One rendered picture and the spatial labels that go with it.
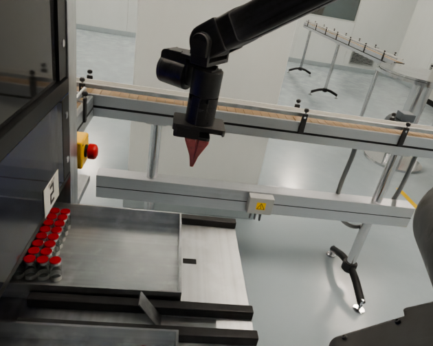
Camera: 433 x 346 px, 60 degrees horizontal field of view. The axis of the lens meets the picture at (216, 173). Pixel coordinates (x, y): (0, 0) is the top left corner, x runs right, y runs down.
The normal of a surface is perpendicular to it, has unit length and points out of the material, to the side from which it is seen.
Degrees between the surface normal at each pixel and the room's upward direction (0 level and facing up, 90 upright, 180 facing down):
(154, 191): 90
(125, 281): 0
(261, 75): 90
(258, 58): 90
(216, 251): 0
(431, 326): 42
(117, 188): 90
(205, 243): 0
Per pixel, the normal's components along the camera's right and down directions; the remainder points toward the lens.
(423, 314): -0.44, -0.89
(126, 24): 0.07, 0.47
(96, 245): 0.16, -0.87
